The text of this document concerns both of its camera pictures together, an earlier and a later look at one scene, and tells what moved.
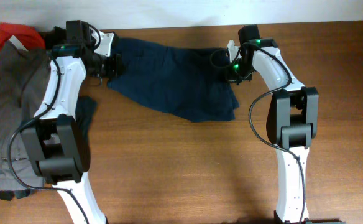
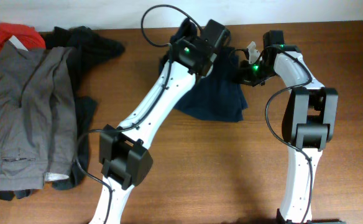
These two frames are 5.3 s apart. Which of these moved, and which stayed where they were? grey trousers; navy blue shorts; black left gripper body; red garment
Moved: black left gripper body; navy blue shorts
Stayed: red garment; grey trousers
